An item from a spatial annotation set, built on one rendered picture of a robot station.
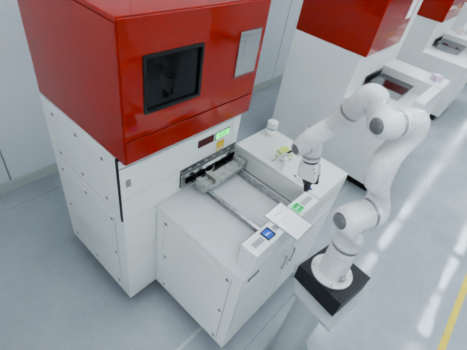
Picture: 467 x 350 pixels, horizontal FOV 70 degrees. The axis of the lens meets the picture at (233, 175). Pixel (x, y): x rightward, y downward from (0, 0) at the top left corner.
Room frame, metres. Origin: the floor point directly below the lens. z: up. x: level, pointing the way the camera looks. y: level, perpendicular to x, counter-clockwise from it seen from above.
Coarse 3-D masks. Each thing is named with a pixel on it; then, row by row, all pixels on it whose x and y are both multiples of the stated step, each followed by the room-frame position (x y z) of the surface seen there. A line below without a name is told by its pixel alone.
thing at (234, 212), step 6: (210, 192) 1.36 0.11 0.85; (216, 198) 1.33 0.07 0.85; (222, 204) 1.30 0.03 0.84; (228, 204) 1.29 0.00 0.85; (228, 210) 1.27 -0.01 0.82; (234, 210) 1.26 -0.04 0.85; (240, 216) 1.22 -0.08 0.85; (246, 222) 1.20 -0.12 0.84; (252, 222) 1.20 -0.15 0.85; (252, 228) 1.17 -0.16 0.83; (258, 228) 1.16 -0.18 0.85
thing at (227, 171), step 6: (234, 162) 1.63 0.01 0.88; (222, 168) 1.55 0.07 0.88; (228, 168) 1.56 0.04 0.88; (234, 168) 1.57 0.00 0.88; (240, 168) 1.59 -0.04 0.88; (216, 174) 1.48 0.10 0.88; (222, 174) 1.49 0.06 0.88; (228, 174) 1.50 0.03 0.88; (234, 174) 1.55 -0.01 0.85; (210, 180) 1.42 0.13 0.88; (222, 180) 1.46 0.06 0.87; (198, 186) 1.36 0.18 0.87; (210, 186) 1.37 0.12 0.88; (204, 192) 1.34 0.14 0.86
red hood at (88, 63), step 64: (64, 0) 1.19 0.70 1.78; (128, 0) 1.21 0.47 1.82; (192, 0) 1.37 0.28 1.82; (256, 0) 1.59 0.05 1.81; (64, 64) 1.25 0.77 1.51; (128, 64) 1.05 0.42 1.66; (192, 64) 1.31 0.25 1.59; (256, 64) 1.67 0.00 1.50; (128, 128) 1.04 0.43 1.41; (192, 128) 1.33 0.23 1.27
